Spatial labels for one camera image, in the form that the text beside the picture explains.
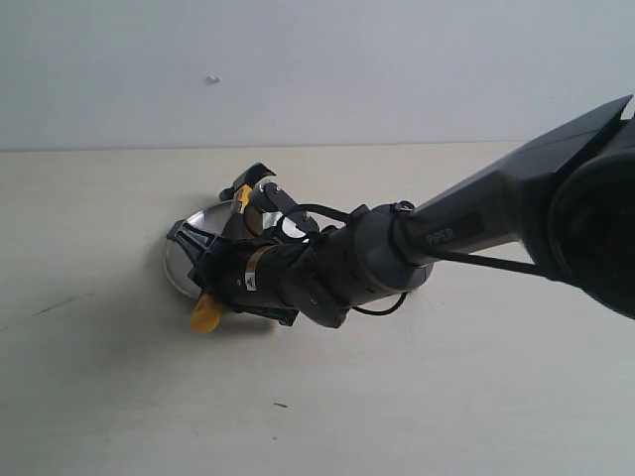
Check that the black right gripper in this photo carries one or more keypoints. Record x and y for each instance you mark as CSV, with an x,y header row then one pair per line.
x,y
243,276

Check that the yellow black claw hammer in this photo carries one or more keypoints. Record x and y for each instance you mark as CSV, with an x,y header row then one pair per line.
x,y
207,312

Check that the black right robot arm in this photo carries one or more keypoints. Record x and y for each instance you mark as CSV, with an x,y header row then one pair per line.
x,y
561,207

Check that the round stainless steel plate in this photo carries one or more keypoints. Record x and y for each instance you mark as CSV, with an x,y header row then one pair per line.
x,y
212,219

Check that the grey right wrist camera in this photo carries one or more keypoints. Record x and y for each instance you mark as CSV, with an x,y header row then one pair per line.
x,y
272,212

